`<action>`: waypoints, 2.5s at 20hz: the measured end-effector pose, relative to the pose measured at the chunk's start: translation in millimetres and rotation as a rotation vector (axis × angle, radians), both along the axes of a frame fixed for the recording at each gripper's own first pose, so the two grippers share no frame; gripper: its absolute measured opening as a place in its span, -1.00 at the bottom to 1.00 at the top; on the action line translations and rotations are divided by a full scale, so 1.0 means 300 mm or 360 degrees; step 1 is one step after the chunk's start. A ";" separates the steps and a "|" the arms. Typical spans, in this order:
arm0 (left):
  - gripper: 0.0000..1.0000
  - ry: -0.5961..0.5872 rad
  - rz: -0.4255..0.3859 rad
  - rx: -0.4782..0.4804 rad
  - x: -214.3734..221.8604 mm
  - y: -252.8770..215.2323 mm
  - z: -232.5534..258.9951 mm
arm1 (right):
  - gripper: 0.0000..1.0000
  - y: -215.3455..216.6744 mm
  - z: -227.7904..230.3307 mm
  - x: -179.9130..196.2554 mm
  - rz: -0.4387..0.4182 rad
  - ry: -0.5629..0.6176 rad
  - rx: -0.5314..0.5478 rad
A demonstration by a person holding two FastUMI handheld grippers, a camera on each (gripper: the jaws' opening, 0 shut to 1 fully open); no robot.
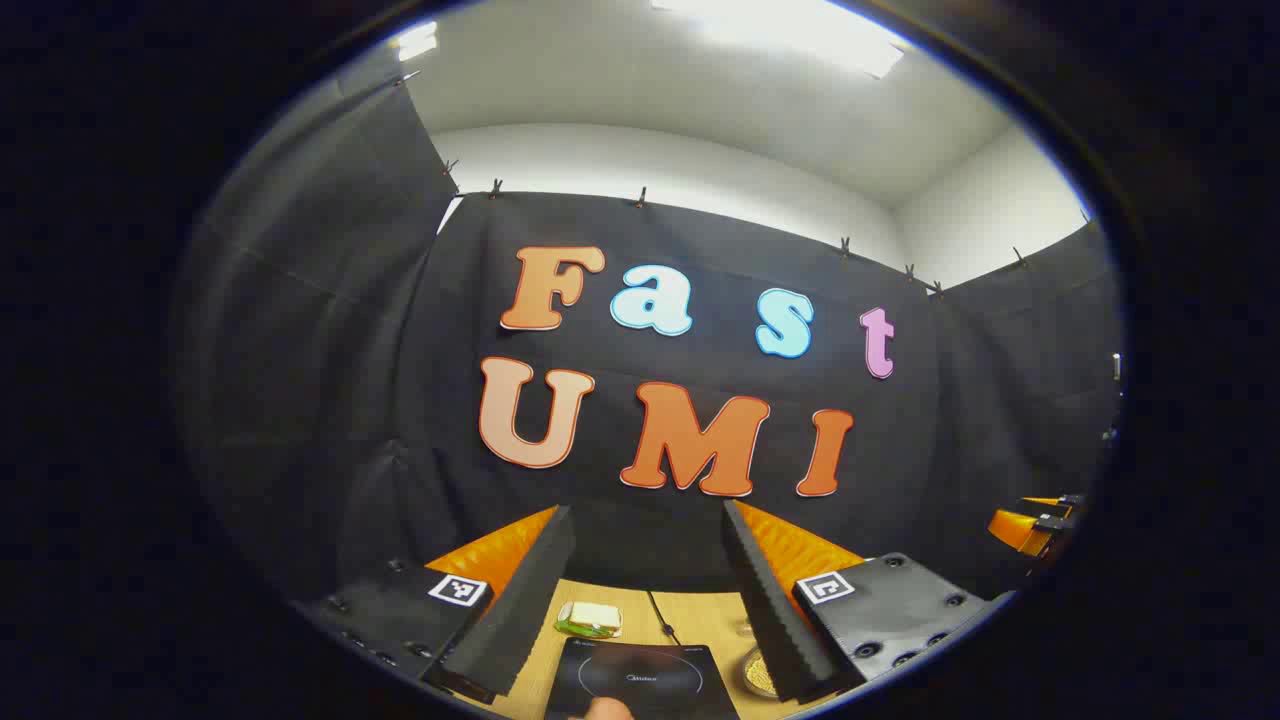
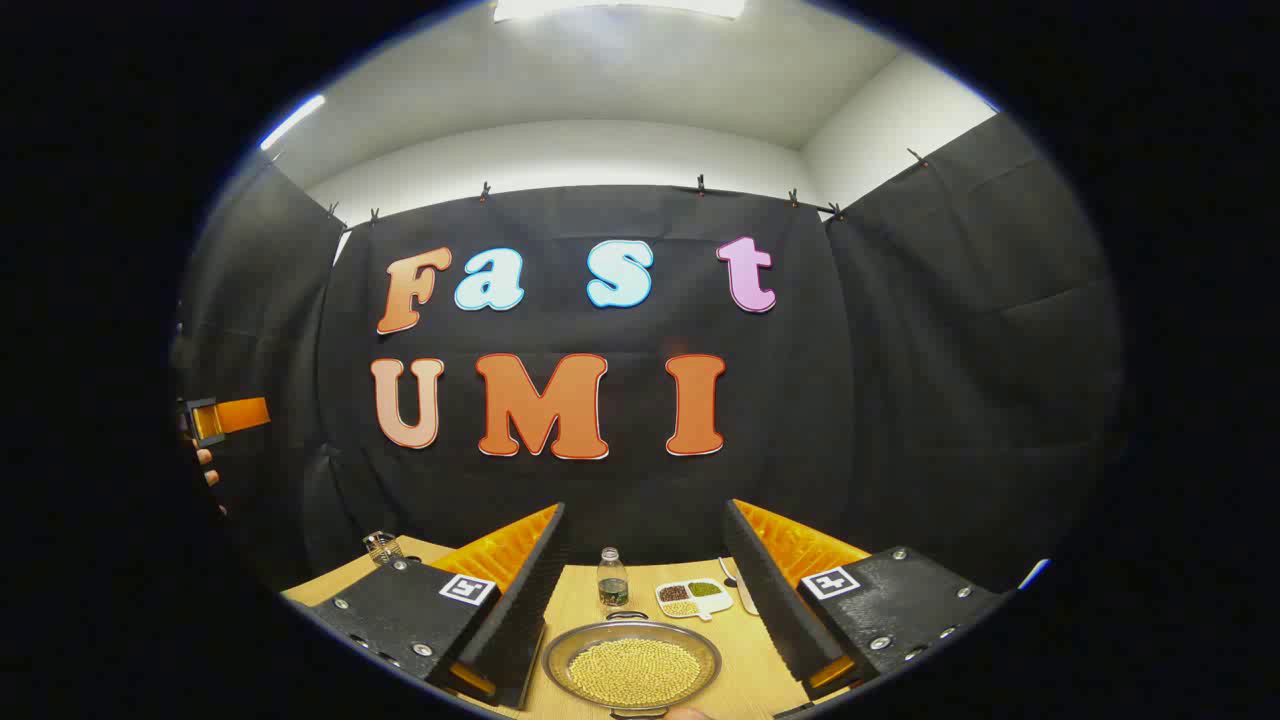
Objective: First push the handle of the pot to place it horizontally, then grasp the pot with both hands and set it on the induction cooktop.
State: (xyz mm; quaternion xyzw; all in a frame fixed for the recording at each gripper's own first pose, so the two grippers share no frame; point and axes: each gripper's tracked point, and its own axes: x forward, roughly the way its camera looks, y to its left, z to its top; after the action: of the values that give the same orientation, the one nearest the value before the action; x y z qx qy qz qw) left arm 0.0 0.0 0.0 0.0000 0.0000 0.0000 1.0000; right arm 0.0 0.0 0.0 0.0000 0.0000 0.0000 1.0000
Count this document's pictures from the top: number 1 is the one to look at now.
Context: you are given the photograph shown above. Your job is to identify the steel pot with black handles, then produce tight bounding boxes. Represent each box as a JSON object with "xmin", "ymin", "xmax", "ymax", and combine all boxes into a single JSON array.
[{"xmin": 742, "ymin": 645, "xmax": 781, "ymax": 699}]

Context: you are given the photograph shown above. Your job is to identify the sandwich on green plate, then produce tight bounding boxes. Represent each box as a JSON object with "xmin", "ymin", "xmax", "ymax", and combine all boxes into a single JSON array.
[{"xmin": 555, "ymin": 600, "xmax": 623, "ymax": 639}]

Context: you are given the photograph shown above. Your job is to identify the black induction cooktop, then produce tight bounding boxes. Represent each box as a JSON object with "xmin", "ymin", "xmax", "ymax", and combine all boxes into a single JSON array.
[{"xmin": 545, "ymin": 638, "xmax": 741, "ymax": 720}]

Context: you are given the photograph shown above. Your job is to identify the row of black cloth clips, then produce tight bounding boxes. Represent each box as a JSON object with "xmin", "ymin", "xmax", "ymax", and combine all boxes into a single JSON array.
[{"xmin": 400, "ymin": 70, "xmax": 1096, "ymax": 301}]

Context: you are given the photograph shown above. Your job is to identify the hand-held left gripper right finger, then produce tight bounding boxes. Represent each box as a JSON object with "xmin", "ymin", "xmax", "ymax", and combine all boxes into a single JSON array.
[{"xmin": 722, "ymin": 500, "xmax": 1016, "ymax": 704}]

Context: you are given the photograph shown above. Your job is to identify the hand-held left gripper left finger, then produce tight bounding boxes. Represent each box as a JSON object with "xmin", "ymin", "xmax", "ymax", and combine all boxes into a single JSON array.
[{"xmin": 300, "ymin": 505, "xmax": 578, "ymax": 706}]

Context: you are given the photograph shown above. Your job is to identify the large ceiling light panel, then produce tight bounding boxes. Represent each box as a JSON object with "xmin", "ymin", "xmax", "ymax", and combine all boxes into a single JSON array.
[{"xmin": 650, "ymin": 0, "xmax": 906, "ymax": 79}]

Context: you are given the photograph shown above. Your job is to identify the black backdrop cloth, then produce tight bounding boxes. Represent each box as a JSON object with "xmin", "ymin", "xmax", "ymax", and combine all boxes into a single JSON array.
[{"xmin": 170, "ymin": 40, "xmax": 1126, "ymax": 701}]

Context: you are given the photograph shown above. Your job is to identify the black cooktop power cable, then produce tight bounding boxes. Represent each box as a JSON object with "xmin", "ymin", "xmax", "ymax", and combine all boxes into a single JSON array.
[{"xmin": 648, "ymin": 590, "xmax": 681, "ymax": 646}]

